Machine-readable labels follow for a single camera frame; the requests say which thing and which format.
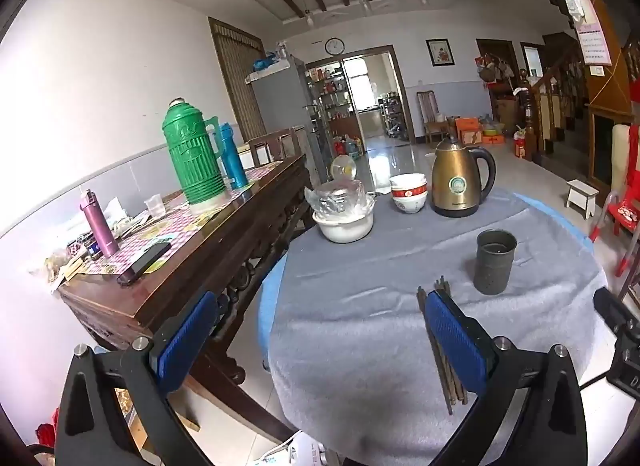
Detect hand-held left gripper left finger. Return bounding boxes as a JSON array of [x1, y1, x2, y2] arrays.
[[55, 291, 221, 466]]

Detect grey refrigerator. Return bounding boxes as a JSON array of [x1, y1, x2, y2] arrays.
[[245, 56, 326, 181]]

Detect gold electric kettle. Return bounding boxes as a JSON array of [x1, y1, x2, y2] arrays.
[[431, 136, 497, 218]]

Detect grey perforated utensil holder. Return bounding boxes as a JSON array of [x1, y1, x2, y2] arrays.
[[474, 229, 517, 295]]

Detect dark wooden chair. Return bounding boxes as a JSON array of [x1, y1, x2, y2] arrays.
[[248, 128, 301, 167]]

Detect green thermos flask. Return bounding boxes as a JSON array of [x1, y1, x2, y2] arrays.
[[162, 98, 232, 211]]

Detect glass display shelf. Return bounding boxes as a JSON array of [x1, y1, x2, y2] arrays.
[[305, 66, 361, 147]]

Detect framed wall picture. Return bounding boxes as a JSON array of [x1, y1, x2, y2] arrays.
[[426, 38, 455, 67]]

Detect wall calendar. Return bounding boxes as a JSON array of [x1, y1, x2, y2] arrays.
[[574, 0, 612, 65]]

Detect grey table cloth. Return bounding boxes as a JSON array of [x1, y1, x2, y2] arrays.
[[267, 188, 608, 466]]

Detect checked pink table mat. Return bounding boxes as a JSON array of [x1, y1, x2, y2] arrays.
[[65, 163, 286, 277]]

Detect black smartphone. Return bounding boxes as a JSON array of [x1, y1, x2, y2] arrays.
[[116, 242, 172, 287]]

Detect orange cardboard box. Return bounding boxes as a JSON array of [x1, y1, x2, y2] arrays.
[[454, 117, 485, 145]]

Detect wooden stair railing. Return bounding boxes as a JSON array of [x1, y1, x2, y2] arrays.
[[519, 40, 592, 167]]

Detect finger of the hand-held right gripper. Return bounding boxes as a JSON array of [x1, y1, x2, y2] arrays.
[[593, 288, 640, 341]]

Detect white appliance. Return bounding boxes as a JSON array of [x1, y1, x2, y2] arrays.
[[255, 431, 342, 466]]

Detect purple drinking bottle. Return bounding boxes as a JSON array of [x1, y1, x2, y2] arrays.
[[79, 189, 121, 257]]

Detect white pot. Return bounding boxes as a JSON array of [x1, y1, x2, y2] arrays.
[[312, 208, 376, 245]]

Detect white small stool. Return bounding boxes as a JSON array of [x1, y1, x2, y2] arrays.
[[565, 179, 600, 221]]

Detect brown wooden door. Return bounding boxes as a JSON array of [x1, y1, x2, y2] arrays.
[[208, 17, 268, 144]]

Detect blue table cover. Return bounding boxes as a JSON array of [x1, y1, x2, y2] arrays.
[[256, 190, 596, 375]]

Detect round clear glass object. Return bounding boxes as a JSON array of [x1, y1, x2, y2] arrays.
[[331, 155, 359, 185]]

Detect dark carved wooden sideboard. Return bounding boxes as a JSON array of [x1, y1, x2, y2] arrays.
[[57, 153, 313, 442]]

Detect wooden chair with tall back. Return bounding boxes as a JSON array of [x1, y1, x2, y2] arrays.
[[416, 90, 451, 144]]

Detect blue thermos bottle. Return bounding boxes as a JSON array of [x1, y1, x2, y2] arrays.
[[217, 122, 251, 191]]

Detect bundle of dark chopsticks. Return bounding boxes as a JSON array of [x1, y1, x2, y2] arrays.
[[416, 276, 468, 415]]

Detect snack packet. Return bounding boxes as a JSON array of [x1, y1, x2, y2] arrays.
[[30, 248, 87, 291]]

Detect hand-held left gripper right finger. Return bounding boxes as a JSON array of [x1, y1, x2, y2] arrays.
[[424, 290, 589, 466]]

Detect red plastic chair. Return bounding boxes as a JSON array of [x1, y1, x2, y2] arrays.
[[589, 191, 640, 277]]

